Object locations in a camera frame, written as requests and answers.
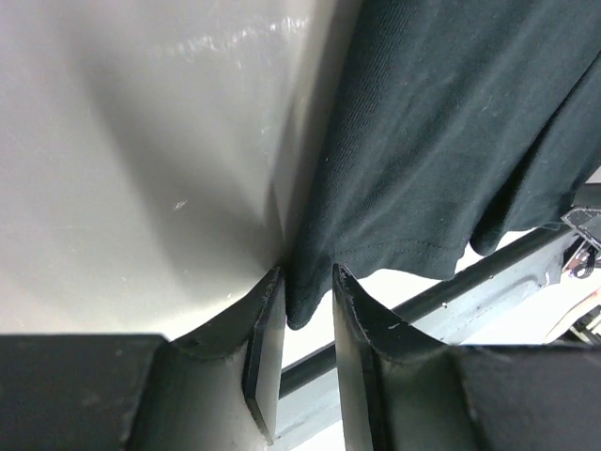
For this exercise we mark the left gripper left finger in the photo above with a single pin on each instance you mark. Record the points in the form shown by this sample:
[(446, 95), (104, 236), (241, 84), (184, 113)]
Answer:
[(232, 368)]

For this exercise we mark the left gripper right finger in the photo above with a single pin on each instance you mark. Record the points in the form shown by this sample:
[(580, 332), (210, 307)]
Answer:
[(394, 380)]

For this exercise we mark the black t shirt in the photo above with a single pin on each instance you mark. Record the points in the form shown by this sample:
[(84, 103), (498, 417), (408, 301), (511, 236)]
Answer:
[(454, 123)]

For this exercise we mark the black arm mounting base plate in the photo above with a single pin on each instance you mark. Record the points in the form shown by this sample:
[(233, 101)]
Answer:
[(522, 331)]

